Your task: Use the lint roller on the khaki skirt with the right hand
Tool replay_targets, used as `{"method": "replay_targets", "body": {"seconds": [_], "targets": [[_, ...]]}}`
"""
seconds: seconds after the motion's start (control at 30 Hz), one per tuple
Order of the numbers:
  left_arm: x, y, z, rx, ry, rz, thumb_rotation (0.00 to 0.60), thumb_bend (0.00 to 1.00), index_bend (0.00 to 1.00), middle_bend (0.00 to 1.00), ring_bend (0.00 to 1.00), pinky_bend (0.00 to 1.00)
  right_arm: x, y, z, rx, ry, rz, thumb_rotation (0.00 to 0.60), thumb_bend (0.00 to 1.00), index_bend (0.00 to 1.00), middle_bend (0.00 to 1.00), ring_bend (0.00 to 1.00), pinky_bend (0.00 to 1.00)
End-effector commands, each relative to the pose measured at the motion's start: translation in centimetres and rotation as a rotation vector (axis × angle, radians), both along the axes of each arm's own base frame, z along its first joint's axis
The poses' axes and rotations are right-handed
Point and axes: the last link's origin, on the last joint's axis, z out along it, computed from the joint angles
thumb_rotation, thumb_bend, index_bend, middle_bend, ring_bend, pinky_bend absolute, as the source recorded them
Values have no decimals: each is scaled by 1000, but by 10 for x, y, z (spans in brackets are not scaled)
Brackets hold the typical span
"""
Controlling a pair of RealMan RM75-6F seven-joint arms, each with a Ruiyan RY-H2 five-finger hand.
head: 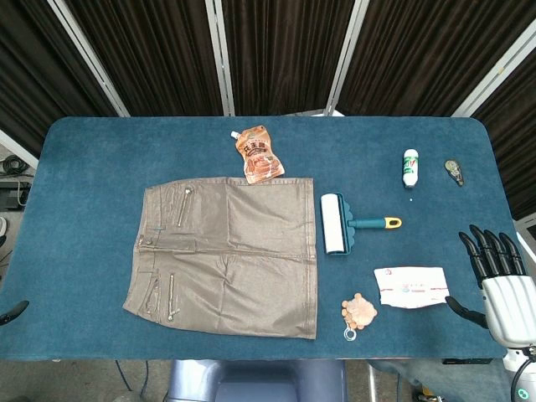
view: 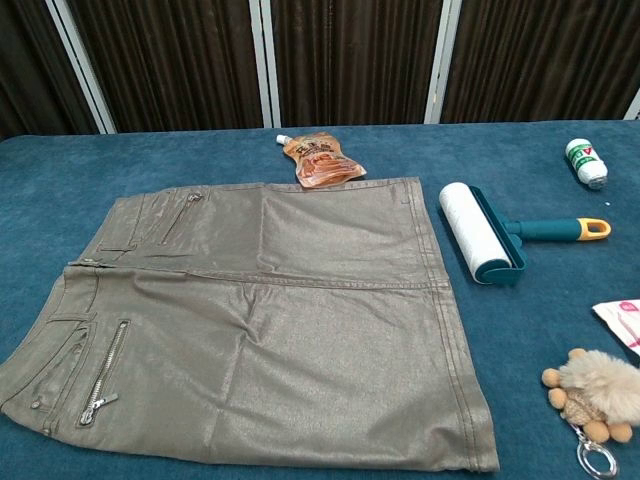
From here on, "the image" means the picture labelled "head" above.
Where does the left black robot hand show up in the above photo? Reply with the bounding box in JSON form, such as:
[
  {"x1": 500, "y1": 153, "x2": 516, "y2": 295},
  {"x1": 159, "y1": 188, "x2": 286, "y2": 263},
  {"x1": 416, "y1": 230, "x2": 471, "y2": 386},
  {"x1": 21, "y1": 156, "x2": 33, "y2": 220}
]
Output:
[{"x1": 0, "y1": 300, "x2": 30, "y2": 326}]

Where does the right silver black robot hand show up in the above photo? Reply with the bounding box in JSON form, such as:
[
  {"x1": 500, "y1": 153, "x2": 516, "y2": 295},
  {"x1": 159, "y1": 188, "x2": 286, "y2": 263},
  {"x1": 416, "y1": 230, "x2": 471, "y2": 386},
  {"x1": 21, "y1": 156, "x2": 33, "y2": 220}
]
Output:
[{"x1": 445, "y1": 224, "x2": 536, "y2": 348}]

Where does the teal lint roller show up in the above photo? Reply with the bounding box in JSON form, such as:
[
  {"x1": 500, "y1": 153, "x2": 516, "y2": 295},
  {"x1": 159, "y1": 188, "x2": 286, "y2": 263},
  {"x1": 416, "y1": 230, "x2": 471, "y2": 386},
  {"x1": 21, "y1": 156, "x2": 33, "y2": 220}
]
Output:
[{"x1": 320, "y1": 192, "x2": 403, "y2": 256}]

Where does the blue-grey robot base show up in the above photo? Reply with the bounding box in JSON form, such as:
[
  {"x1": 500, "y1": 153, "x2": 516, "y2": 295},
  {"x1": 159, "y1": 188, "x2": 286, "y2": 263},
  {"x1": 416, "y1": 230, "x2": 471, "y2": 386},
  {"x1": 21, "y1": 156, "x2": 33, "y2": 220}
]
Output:
[{"x1": 167, "y1": 358, "x2": 348, "y2": 402}]

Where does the brown skirt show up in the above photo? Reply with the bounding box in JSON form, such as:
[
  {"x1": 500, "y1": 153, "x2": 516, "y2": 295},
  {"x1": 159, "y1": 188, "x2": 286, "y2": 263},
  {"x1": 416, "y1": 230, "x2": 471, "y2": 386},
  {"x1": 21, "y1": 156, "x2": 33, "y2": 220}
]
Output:
[{"x1": 121, "y1": 177, "x2": 319, "y2": 341}]

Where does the white tissue packet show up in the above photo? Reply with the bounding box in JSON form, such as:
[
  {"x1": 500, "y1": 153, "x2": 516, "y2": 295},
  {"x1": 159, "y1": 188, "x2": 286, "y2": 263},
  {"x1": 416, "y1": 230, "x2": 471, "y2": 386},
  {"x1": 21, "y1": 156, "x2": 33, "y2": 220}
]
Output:
[{"x1": 374, "y1": 265, "x2": 451, "y2": 310}]

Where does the black floor device box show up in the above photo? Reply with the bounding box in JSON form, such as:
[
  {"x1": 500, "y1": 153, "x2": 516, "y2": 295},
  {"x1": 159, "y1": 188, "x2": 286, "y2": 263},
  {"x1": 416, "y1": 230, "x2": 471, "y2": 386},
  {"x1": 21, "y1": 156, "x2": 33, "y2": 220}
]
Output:
[{"x1": 0, "y1": 180, "x2": 33, "y2": 210}]

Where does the blue felt table cover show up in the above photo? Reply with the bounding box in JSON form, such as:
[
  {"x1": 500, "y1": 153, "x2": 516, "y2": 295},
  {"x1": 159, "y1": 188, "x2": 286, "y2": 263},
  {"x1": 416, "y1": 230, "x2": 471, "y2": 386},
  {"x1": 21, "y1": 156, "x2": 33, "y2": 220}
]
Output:
[{"x1": 0, "y1": 116, "x2": 528, "y2": 362}]

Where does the white green small bottle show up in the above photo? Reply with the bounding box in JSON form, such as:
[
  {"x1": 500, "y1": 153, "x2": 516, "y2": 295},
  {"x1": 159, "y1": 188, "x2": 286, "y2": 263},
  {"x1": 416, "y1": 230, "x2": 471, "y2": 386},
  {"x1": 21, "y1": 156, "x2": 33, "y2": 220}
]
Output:
[{"x1": 401, "y1": 148, "x2": 421, "y2": 189}]

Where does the dark folding screen panel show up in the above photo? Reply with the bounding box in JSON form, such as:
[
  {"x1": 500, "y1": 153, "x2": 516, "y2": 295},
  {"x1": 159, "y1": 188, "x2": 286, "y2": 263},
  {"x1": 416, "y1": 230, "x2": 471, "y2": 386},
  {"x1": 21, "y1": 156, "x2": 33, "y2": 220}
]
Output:
[
  {"x1": 213, "y1": 0, "x2": 363, "y2": 117},
  {"x1": 0, "y1": 0, "x2": 129, "y2": 168},
  {"x1": 62, "y1": 0, "x2": 235, "y2": 117},
  {"x1": 328, "y1": 0, "x2": 536, "y2": 117},
  {"x1": 454, "y1": 20, "x2": 536, "y2": 221}
]

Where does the orange spouted sauce pouch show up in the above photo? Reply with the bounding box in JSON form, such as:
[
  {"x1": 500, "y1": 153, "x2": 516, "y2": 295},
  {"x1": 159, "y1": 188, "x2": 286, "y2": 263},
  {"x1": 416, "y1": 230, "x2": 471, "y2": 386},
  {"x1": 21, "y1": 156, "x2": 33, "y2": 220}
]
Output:
[{"x1": 230, "y1": 125, "x2": 286, "y2": 186}]

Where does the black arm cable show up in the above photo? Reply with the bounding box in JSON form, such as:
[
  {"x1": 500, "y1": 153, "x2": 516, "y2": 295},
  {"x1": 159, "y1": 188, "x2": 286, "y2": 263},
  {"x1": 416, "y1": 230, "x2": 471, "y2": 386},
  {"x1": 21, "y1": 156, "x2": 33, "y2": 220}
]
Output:
[{"x1": 509, "y1": 358, "x2": 535, "y2": 402}]

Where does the black floor cable bundle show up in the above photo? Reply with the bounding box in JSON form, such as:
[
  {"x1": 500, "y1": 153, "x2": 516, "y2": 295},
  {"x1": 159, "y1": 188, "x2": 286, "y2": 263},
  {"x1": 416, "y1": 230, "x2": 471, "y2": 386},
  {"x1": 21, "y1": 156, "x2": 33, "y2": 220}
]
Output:
[{"x1": 0, "y1": 153, "x2": 31, "y2": 177}]

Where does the beige plush keychain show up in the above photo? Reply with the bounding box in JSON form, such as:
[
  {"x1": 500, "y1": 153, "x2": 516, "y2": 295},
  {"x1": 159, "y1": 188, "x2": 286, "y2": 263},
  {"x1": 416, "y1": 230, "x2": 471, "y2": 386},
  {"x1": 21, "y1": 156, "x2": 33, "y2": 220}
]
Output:
[{"x1": 340, "y1": 292, "x2": 379, "y2": 343}]

